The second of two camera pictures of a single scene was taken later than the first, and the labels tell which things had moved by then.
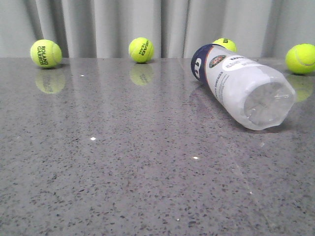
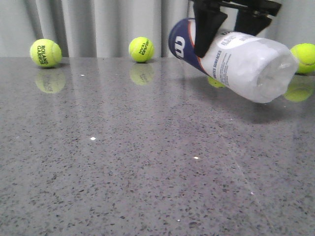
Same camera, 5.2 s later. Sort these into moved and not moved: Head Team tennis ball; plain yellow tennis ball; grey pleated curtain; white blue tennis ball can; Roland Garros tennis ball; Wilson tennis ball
Moved: white blue tennis ball can; Wilson tennis ball
Not moved: plain yellow tennis ball; grey pleated curtain; Roland Garros tennis ball; Head Team tennis ball
